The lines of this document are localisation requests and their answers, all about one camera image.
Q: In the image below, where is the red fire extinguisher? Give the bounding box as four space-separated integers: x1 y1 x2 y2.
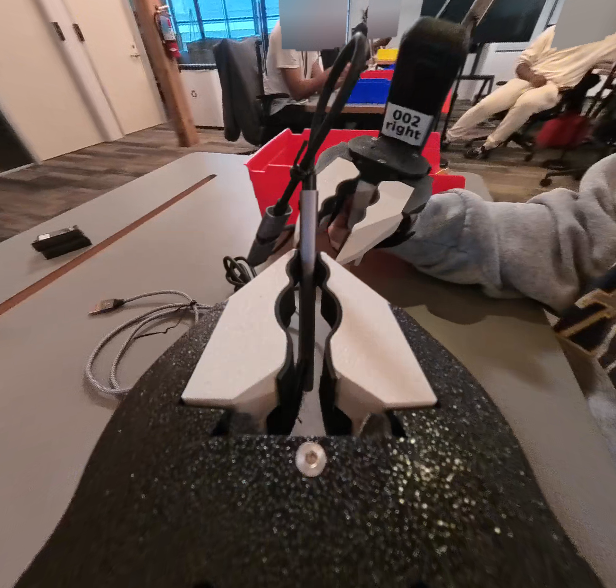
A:
154 4 183 60

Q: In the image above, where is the black screen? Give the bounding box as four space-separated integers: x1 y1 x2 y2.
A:
420 0 562 45

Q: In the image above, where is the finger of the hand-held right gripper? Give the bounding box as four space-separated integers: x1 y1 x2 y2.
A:
336 182 415 267
293 157 361 248

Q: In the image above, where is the black office chair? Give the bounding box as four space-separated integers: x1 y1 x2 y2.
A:
529 63 616 187
241 39 290 151

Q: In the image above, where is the red bag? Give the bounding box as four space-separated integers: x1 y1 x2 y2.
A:
535 114 594 149

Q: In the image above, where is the small black device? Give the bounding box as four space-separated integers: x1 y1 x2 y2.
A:
31 224 92 260

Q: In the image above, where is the black cable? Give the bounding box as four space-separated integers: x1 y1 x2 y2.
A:
222 32 371 292

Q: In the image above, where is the white double door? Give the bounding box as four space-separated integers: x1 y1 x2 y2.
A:
0 0 125 162

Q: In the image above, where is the grey jacket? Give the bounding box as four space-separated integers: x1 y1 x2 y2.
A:
213 38 266 144

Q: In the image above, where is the grey braided usb cable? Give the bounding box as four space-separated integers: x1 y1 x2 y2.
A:
86 290 215 397

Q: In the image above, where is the grey metal plug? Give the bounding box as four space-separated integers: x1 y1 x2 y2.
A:
354 183 382 230

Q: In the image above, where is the wooden top table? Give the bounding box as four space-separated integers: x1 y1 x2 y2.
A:
303 101 391 117

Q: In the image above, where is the person's right hand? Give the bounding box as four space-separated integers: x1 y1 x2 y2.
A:
329 209 352 257

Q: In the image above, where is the black tripod stand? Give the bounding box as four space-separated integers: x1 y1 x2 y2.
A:
440 0 504 131

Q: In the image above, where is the wooden post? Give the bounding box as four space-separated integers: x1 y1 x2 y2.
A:
126 0 199 148

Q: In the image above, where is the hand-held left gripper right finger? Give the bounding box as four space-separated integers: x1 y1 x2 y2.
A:
315 251 439 436

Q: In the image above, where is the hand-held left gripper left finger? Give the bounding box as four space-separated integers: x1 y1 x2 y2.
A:
181 250 301 432

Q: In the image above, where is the black gold patterned strap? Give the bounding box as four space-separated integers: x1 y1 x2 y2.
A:
552 287 616 373

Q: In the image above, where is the person's right forearm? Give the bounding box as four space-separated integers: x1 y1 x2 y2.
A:
380 154 616 315

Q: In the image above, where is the blue plastic bin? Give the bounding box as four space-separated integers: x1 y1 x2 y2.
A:
346 78 393 104

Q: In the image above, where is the white recycling bin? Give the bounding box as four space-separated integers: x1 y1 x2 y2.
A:
180 63 225 129

